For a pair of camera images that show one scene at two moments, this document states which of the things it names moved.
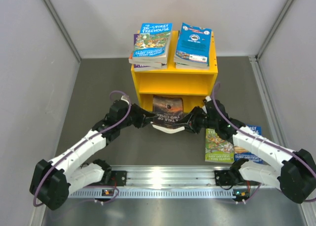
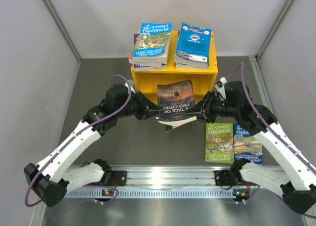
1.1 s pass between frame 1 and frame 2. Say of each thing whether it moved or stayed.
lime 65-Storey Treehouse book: stayed
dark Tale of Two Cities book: moved
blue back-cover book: stayed
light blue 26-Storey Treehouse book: stayed
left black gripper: moved
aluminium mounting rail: stayed
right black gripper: moved
